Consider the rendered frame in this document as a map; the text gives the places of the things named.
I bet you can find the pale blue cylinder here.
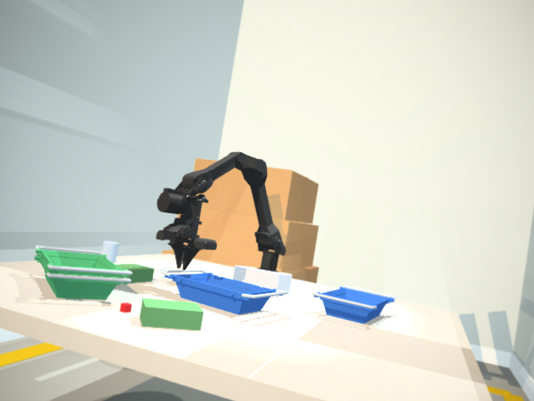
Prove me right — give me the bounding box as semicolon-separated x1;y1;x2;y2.
102;241;119;263

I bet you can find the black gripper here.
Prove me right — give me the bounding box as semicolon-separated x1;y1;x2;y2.
156;215;217;270

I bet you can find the green block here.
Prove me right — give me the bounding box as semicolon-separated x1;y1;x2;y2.
139;298;204;330
115;264;154;283

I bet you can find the small red block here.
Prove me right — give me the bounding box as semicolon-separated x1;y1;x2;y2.
120;303;132;313

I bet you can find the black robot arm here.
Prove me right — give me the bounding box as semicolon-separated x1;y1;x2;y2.
157;152;286;273

